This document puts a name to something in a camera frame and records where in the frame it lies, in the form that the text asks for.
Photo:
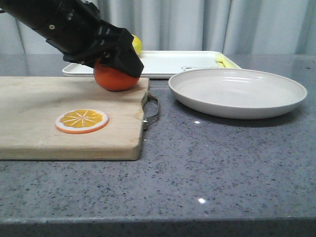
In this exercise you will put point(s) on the yellow lemon front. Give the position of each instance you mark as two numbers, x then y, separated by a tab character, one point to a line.
137	45

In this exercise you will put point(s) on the yellow plastic fork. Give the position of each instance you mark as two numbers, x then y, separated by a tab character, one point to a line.
225	62

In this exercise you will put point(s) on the beige round plate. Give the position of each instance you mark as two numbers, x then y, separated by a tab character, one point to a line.
237	93

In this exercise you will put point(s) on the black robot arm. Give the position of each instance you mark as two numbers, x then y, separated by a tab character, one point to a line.
36	13

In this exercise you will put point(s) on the grey curtain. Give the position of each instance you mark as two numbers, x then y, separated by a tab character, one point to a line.
228	26

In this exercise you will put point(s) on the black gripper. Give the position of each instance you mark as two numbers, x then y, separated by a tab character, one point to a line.
83	38

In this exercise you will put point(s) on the white rectangular tray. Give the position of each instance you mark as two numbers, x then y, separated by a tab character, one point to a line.
164	64

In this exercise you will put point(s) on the orange fruit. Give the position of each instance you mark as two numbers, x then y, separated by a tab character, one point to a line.
112	79

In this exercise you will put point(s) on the orange slice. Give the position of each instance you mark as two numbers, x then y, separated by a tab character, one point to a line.
81	121

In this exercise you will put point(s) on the wooden cutting board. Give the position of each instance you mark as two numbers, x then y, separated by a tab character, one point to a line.
29	107

